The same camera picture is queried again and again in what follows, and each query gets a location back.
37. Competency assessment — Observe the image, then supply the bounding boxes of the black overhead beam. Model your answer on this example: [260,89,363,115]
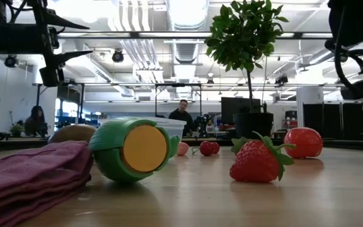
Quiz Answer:
[57,30,333,40]

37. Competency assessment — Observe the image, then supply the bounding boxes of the green toy corn yellow end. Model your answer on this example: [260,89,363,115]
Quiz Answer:
[88,116,181,183]

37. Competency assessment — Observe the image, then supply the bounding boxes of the silver ventilation duct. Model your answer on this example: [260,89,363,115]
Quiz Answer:
[165,0,210,64]

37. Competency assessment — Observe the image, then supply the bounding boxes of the clear plastic tupperware container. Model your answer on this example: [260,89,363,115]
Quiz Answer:
[98,116,188,149]

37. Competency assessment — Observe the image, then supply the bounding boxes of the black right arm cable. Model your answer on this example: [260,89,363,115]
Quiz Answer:
[333,15,363,97]

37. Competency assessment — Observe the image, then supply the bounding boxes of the red toy strawberry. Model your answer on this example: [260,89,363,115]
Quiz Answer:
[229,131,297,183]

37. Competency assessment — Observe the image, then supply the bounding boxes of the small background potted plant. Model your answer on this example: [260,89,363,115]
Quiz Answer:
[10,123,25,138]

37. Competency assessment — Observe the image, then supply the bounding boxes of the purple folded cloth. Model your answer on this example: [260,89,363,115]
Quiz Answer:
[0,140,94,227]

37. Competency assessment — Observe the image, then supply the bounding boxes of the brown toy kiwi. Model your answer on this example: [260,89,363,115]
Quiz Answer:
[47,124,98,144]

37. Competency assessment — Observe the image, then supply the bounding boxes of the green potted plant black pot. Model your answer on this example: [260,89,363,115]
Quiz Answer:
[205,0,290,149]

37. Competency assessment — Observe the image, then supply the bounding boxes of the person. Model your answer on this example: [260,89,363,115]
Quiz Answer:
[24,105,49,137]
[168,99,195,137]

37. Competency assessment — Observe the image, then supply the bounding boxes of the red toy tomato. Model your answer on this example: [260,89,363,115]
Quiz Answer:
[284,127,324,160]

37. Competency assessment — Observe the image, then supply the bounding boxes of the pink toy peach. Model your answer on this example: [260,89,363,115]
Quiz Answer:
[176,141,190,156]

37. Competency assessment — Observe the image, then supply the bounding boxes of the black partition panels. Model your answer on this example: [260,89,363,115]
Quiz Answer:
[302,102,363,140]

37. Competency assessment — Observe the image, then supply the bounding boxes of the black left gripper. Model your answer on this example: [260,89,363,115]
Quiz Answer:
[26,0,93,88]

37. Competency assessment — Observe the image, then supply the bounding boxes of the black computer monitor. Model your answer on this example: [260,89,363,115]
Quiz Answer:
[221,96,262,125]

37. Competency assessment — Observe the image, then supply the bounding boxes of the red toy cherries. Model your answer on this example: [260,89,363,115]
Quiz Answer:
[191,141,221,157]

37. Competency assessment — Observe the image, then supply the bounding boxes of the white pillar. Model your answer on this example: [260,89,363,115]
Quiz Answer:
[296,86,324,140]

